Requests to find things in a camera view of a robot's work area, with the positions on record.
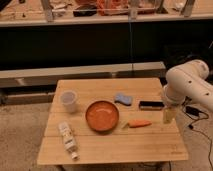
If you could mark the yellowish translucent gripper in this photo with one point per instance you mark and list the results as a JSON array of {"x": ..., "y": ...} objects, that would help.
[{"x": 169, "y": 114}]

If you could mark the orange toy pepper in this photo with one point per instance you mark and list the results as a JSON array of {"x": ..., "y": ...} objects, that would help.
[{"x": 137, "y": 123}]

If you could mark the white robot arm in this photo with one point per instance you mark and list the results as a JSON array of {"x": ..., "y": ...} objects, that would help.
[{"x": 186, "y": 80}]

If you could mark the black rectangular eraser block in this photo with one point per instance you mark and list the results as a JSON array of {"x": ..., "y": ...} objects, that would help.
[{"x": 151, "y": 105}]

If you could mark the blue sponge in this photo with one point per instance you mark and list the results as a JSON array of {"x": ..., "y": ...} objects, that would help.
[{"x": 123, "y": 99}]

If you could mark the black box on shelf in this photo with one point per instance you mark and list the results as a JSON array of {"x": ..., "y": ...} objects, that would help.
[{"x": 179, "y": 54}]

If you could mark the orange round bowl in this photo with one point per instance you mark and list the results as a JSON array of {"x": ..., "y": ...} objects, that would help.
[{"x": 102, "y": 116}]

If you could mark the wooden table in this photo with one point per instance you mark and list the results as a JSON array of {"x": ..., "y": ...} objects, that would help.
[{"x": 157, "y": 142}]

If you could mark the translucent plastic cup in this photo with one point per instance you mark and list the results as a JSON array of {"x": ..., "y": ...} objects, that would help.
[{"x": 69, "y": 100}]

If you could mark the white plastic bottle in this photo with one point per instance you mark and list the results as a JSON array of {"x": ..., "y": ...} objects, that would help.
[{"x": 68, "y": 140}]

